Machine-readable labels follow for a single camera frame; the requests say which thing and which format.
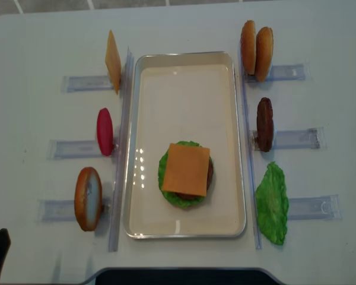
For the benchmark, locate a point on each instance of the orange cheese slice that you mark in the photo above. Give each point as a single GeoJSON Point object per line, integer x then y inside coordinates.
{"type": "Point", "coordinates": [113, 62]}
{"type": "Point", "coordinates": [186, 170]}

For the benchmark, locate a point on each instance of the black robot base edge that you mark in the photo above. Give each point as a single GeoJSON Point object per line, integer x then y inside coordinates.
{"type": "Point", "coordinates": [184, 276]}

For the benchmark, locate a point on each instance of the brown meat patty on stack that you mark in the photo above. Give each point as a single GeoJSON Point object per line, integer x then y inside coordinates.
{"type": "Point", "coordinates": [208, 183]}

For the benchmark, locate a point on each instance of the green lettuce leaf on stack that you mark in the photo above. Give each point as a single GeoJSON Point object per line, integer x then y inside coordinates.
{"type": "Point", "coordinates": [171, 197]}

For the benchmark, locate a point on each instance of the red tomato slice upright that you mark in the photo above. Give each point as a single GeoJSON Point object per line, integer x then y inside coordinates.
{"type": "Point", "coordinates": [105, 132]}

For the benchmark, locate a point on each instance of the brown meat patty upright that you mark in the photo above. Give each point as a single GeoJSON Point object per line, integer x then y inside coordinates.
{"type": "Point", "coordinates": [265, 124]}

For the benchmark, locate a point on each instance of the green lettuce leaf upright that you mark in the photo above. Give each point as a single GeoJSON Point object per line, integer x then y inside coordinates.
{"type": "Point", "coordinates": [273, 204]}

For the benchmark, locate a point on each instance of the clear tomato holder strip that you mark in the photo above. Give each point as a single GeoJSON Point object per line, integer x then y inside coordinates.
{"type": "Point", "coordinates": [59, 149]}

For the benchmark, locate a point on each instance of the clear cheese holder strip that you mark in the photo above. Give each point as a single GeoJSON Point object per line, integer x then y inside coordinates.
{"type": "Point", "coordinates": [86, 83]}

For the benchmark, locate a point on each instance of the clear lettuce holder strip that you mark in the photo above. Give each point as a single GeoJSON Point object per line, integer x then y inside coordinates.
{"type": "Point", "coordinates": [317, 208]}

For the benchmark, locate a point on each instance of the white rectangular metal tray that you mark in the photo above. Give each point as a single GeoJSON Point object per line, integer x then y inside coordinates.
{"type": "Point", "coordinates": [184, 97]}

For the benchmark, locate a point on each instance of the bun half left rack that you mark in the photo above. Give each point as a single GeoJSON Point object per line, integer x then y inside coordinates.
{"type": "Point", "coordinates": [87, 199]}

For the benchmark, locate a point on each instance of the bun half far right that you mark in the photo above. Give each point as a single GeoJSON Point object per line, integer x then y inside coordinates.
{"type": "Point", "coordinates": [248, 46]}

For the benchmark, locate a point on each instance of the bun half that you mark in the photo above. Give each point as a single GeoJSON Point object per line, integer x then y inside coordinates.
{"type": "Point", "coordinates": [264, 53]}
{"type": "Point", "coordinates": [248, 46]}

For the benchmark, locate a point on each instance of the clear right bun holder strip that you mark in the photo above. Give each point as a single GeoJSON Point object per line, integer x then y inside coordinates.
{"type": "Point", "coordinates": [300, 71]}

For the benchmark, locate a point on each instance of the clear bun holder strip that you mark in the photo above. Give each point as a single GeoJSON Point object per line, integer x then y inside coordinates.
{"type": "Point", "coordinates": [300, 71]}
{"type": "Point", "coordinates": [52, 211]}

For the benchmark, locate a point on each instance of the bun half near right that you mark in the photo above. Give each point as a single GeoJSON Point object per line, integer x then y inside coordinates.
{"type": "Point", "coordinates": [264, 53]}

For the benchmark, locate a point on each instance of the clear patty holder strip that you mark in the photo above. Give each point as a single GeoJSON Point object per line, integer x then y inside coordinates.
{"type": "Point", "coordinates": [311, 138]}

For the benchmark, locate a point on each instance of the clear left bun holder strip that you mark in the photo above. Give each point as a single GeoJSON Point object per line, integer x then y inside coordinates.
{"type": "Point", "coordinates": [52, 211]}

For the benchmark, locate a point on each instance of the clear left long rail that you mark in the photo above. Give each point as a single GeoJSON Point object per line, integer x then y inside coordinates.
{"type": "Point", "coordinates": [122, 150]}

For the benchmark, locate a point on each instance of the clear long rail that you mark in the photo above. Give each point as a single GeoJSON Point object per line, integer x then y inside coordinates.
{"type": "Point", "coordinates": [249, 156]}
{"type": "Point", "coordinates": [122, 150]}

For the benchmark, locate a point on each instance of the clear right long rail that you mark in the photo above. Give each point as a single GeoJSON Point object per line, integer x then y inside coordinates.
{"type": "Point", "coordinates": [249, 156]}

